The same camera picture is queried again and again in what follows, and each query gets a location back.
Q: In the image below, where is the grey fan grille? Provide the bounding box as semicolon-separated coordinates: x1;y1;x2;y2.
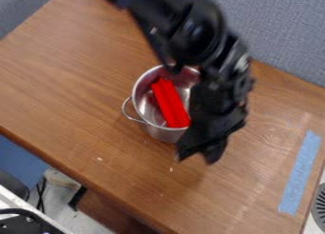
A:
312;183;325;232

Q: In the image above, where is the black cable under table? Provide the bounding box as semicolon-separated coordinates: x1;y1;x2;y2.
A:
35;175;49;214

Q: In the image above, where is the red rectangular block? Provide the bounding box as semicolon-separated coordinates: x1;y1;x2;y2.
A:
151;78;191;128

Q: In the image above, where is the silver metal pot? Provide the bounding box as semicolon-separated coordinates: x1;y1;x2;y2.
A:
122;65;200;144

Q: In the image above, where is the blue tape strip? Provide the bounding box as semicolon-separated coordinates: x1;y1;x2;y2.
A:
279;130;322;216

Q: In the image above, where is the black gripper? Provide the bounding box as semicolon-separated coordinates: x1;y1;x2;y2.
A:
176;79;250;165

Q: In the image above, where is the black device with handle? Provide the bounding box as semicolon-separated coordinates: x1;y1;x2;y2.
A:
0;208;66;234

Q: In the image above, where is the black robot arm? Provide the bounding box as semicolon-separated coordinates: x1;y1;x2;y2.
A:
106;0;255;165

